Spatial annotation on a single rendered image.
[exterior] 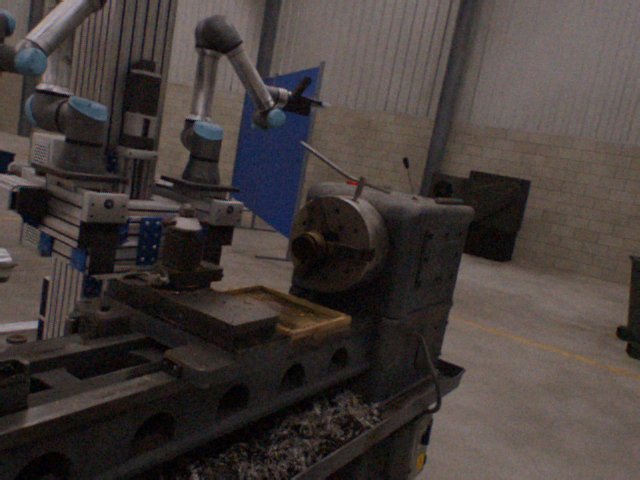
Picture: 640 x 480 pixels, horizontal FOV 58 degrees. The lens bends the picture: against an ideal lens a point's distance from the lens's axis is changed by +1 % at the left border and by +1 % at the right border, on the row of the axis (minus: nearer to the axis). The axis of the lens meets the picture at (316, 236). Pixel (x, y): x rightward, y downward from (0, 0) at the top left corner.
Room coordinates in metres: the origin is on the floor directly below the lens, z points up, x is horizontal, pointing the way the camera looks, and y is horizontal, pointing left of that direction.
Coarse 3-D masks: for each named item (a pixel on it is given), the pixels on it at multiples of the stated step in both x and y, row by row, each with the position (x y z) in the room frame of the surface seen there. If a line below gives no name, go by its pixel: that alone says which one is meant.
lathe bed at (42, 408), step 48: (144, 336) 1.31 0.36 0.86; (336, 336) 1.62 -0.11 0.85; (48, 384) 1.05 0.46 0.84; (96, 384) 1.04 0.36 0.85; (144, 384) 1.06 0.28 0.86; (240, 384) 1.34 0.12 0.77; (288, 384) 1.53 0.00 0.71; (0, 432) 0.82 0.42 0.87; (48, 432) 0.88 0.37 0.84; (96, 432) 0.97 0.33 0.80; (144, 432) 1.15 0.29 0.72; (192, 432) 1.18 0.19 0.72
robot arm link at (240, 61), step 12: (216, 24) 2.27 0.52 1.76; (228, 24) 2.28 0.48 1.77; (216, 36) 2.26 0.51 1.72; (228, 36) 2.26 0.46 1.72; (240, 36) 2.29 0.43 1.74; (228, 48) 2.27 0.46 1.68; (240, 48) 2.29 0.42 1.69; (228, 60) 2.32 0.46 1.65; (240, 60) 2.30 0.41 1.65; (240, 72) 2.31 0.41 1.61; (252, 72) 2.32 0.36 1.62; (252, 84) 2.33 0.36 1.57; (252, 96) 2.35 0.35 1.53; (264, 96) 2.35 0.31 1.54; (264, 108) 2.36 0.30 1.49; (276, 108) 2.40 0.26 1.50; (264, 120) 2.40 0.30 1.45; (276, 120) 2.37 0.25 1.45
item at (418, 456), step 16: (416, 336) 1.93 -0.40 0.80; (432, 368) 1.93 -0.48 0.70; (416, 416) 2.09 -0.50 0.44; (432, 416) 2.18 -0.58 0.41; (400, 432) 2.06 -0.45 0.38; (416, 432) 2.05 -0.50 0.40; (400, 448) 2.05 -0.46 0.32; (416, 448) 2.07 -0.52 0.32; (400, 464) 2.04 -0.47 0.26; (416, 464) 2.10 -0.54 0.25
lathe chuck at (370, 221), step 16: (304, 208) 1.88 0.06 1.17; (336, 208) 1.82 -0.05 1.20; (352, 208) 1.79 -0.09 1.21; (368, 208) 1.84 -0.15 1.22; (304, 224) 1.88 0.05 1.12; (336, 224) 1.81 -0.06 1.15; (352, 224) 1.78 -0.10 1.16; (368, 224) 1.76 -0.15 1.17; (288, 240) 1.90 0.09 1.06; (352, 240) 1.77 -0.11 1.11; (368, 240) 1.74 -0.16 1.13; (320, 272) 1.83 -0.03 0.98; (336, 272) 1.79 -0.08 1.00; (352, 272) 1.76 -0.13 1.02; (368, 272) 1.77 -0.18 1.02; (320, 288) 1.82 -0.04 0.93; (336, 288) 1.79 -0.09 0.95; (352, 288) 1.82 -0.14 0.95
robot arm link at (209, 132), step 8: (192, 128) 2.32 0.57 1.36; (200, 128) 2.23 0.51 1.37; (208, 128) 2.23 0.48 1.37; (216, 128) 2.25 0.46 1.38; (192, 136) 2.26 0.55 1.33; (200, 136) 2.23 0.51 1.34; (208, 136) 2.23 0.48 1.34; (216, 136) 2.24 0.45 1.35; (192, 144) 2.25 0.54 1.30; (200, 144) 2.23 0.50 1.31; (208, 144) 2.23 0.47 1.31; (216, 144) 2.25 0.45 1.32; (192, 152) 2.24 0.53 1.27; (200, 152) 2.23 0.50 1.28; (208, 152) 2.23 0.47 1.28; (216, 152) 2.25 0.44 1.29
